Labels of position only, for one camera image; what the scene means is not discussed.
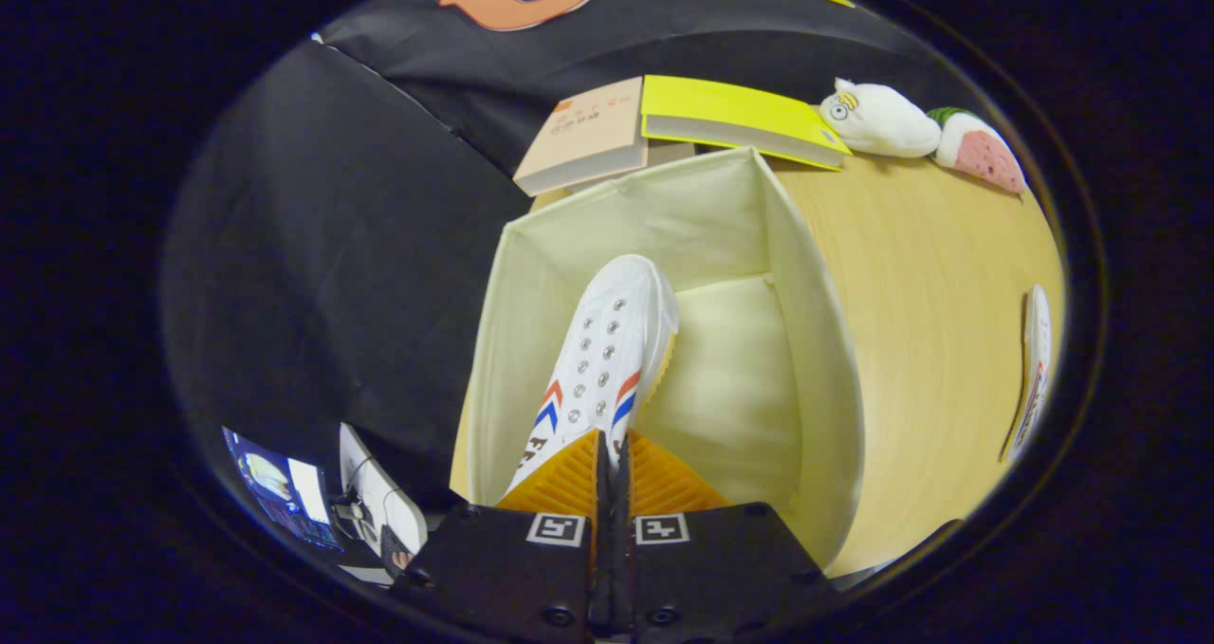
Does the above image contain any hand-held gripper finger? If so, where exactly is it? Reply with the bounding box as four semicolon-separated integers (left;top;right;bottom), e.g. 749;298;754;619
391;427;617;640
616;429;843;640

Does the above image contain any grey fabric storage box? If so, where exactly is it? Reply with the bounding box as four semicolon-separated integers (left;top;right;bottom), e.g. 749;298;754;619
451;146;866;569

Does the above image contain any white canvas shoe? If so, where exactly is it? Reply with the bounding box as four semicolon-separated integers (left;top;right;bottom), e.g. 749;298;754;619
501;253;680;498
999;284;1054;465

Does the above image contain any white laptop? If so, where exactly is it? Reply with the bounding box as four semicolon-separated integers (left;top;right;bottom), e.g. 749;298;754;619
339;423;430;560

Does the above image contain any blue display screen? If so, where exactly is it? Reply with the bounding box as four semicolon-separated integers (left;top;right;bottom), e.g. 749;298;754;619
221;426;342;552

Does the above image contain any tan cover book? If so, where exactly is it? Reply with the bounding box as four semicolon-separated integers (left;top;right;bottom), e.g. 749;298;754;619
512;77;651;197

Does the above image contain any black backdrop cloth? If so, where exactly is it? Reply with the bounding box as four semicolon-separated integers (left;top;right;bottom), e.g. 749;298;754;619
161;0;987;522

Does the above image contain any yellow cover book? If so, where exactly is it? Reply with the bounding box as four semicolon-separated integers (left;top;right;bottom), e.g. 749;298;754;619
640;74;853;172

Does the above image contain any white plush toy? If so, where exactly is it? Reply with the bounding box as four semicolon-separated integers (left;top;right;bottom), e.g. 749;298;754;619
819;77;942;159

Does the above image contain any watermelon slice plush toy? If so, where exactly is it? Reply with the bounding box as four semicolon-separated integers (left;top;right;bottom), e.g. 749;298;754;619
927;105;1028;195

